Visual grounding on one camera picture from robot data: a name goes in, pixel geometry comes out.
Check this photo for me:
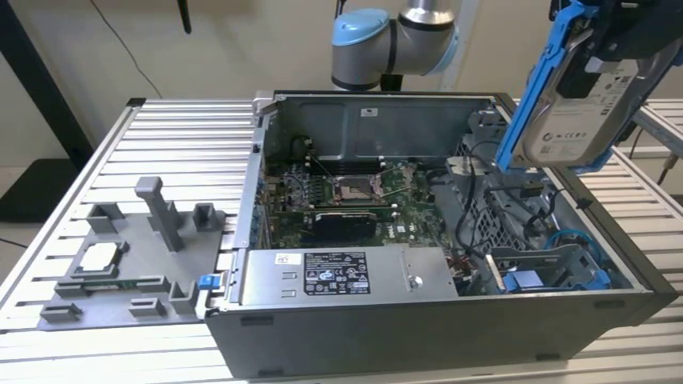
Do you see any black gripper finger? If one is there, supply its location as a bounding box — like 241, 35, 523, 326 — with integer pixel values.
557, 56, 622, 100

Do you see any hard disk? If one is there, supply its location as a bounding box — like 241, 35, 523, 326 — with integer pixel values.
493, 0, 683, 175

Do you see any grey disk bay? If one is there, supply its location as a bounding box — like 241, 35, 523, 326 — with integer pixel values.
486, 242, 612, 292

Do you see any blue disk carrier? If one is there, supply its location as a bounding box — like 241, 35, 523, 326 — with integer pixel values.
503, 270, 548, 290

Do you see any black box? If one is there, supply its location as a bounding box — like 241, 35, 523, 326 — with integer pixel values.
617, 122, 640, 146

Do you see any metal slat side table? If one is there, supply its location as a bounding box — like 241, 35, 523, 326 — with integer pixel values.
613, 99, 683, 161

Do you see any grey perforated drive cage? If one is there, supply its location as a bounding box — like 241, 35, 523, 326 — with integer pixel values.
457, 110, 558, 243

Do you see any metal socket cover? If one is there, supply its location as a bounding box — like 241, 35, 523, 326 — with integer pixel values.
375, 163, 419, 198

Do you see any green motherboard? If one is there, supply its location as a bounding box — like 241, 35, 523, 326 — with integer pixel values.
263, 158, 457, 247

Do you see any black RAM slot block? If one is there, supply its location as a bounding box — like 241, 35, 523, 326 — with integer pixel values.
306, 155, 387, 176

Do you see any CPU socket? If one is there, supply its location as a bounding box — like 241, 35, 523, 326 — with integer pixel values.
330, 173, 383, 207

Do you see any thin metal locking lever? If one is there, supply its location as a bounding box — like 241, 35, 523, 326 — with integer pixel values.
313, 155, 337, 178

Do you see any black graphics card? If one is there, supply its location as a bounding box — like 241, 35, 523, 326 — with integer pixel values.
311, 210, 378, 246

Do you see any dark grey PC case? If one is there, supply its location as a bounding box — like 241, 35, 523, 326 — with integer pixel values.
195, 89, 681, 379

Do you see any black hanging antenna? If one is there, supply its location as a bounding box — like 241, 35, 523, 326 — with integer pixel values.
175, 0, 194, 35

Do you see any silver power supply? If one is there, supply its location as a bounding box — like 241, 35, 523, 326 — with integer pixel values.
237, 246, 462, 304

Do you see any grey parts rack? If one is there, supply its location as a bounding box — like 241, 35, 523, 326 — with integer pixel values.
37, 175, 227, 333

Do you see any black stand pole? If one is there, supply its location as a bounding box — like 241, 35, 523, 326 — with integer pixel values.
0, 0, 97, 158

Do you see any silver CPU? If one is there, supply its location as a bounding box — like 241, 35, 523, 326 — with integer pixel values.
78, 243, 121, 275

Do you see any black floor mat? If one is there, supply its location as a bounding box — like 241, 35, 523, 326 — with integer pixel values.
0, 158, 74, 223

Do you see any dangling cable with plug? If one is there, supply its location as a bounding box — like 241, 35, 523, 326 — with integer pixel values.
658, 153, 678, 186

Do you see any long black wire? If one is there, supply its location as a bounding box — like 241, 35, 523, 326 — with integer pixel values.
454, 139, 515, 257

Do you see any short black wire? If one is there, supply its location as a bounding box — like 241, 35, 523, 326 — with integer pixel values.
525, 186, 569, 238

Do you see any blue wire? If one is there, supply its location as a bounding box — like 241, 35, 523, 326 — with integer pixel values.
546, 226, 610, 278

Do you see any thin black wall cable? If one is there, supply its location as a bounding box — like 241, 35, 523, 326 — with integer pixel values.
89, 0, 165, 99

